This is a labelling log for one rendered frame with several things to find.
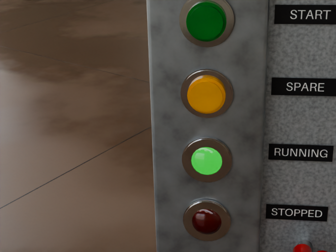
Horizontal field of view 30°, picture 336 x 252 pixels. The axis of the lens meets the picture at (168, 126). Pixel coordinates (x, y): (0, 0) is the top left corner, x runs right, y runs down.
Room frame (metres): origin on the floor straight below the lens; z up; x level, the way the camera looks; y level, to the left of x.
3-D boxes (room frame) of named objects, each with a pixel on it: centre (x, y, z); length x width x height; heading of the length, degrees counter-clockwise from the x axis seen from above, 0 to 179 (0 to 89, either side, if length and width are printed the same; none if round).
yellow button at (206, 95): (0.40, -0.03, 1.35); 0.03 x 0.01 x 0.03; 82
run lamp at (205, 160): (0.40, -0.03, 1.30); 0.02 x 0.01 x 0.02; 82
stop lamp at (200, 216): (0.40, -0.03, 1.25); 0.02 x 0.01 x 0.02; 82
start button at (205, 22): (0.40, -0.03, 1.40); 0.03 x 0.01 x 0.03; 82
